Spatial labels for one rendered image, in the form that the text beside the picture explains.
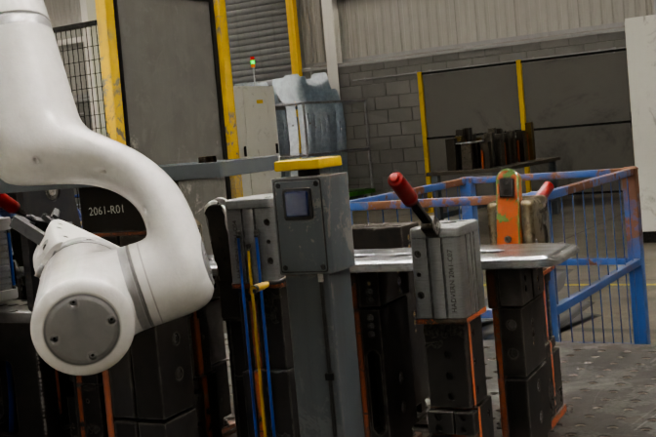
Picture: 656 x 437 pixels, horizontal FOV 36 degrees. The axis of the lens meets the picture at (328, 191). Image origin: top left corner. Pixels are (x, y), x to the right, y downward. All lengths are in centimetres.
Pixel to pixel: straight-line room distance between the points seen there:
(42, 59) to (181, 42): 424
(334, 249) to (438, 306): 19
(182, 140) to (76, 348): 427
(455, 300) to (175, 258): 49
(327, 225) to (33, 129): 38
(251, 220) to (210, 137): 394
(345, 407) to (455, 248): 24
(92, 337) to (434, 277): 54
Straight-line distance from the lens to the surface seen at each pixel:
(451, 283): 126
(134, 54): 488
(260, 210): 136
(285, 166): 116
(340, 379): 118
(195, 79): 524
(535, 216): 159
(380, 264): 142
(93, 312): 85
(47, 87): 94
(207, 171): 117
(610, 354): 212
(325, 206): 114
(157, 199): 89
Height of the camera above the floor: 118
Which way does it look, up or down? 3 degrees down
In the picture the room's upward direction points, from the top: 5 degrees counter-clockwise
